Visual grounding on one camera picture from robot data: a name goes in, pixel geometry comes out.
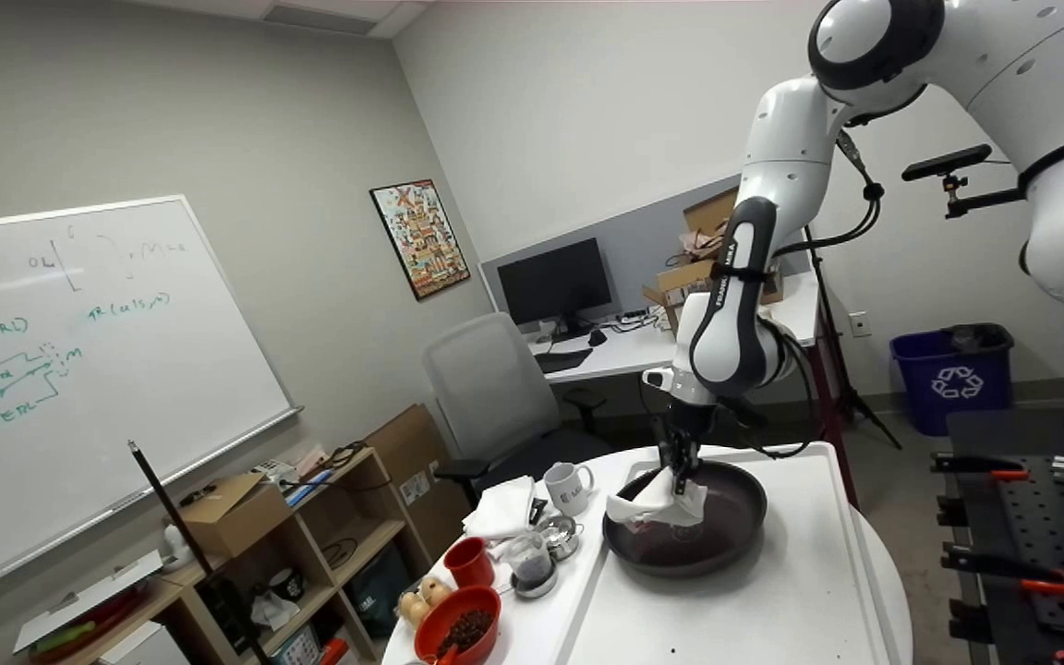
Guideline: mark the white folded cloth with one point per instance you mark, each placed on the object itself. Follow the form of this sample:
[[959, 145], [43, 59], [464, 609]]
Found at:
[[500, 511]]

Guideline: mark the grey office chair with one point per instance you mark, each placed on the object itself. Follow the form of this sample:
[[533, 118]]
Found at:
[[500, 411]]

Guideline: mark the round white table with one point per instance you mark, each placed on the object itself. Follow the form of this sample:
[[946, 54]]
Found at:
[[850, 591]]

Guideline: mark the black perforated robot table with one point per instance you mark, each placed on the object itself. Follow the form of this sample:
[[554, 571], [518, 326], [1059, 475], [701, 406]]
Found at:
[[1021, 519]]

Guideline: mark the white office desk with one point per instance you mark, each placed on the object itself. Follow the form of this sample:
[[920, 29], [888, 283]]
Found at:
[[627, 353]]

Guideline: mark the wall whiteboard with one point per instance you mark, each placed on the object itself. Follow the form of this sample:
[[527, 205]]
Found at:
[[124, 359]]

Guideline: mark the framed wall poster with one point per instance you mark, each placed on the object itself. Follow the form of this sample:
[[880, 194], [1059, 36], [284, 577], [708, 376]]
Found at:
[[422, 232]]

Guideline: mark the red bowl with beans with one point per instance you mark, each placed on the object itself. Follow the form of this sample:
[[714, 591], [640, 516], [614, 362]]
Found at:
[[464, 629]]

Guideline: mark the black camera on stand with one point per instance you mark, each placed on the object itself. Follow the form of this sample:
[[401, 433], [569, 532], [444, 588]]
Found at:
[[946, 167]]

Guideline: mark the white mug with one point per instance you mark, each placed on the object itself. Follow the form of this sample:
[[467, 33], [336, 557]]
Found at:
[[569, 486]]

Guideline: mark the black computer monitor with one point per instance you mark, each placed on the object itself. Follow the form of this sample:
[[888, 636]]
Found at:
[[554, 284]]

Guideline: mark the black orange clamp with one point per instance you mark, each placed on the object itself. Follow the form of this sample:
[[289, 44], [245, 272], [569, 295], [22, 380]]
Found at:
[[999, 470], [1024, 573]]

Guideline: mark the red cup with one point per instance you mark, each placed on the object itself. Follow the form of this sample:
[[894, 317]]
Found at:
[[469, 562]]

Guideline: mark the dark brown frying pan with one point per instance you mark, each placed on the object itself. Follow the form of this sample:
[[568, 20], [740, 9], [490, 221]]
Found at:
[[730, 528]]

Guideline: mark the cardboard boxes on desk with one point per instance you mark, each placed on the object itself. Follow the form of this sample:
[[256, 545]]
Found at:
[[701, 241]]

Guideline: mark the blue recycling bin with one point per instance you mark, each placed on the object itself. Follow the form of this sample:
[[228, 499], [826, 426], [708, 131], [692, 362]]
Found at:
[[946, 369]]

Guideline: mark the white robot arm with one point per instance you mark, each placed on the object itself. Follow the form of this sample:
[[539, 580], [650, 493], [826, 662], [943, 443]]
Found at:
[[871, 64]]

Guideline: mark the wooden shelf unit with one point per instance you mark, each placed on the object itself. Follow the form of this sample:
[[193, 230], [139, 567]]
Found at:
[[289, 571]]

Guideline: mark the black orange clamp lower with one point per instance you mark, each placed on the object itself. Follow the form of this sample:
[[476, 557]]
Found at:
[[1024, 573]]

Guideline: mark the white square tray board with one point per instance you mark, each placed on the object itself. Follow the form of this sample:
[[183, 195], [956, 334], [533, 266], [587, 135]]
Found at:
[[740, 591]]

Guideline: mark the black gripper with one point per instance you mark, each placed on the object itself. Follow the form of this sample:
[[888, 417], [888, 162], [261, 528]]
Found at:
[[680, 435]]

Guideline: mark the white napkin with red stripes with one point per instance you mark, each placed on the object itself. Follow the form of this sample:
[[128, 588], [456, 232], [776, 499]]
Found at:
[[654, 507]]

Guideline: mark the cardboard box on shelf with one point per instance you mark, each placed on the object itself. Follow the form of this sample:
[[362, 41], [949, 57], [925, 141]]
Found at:
[[234, 516]]

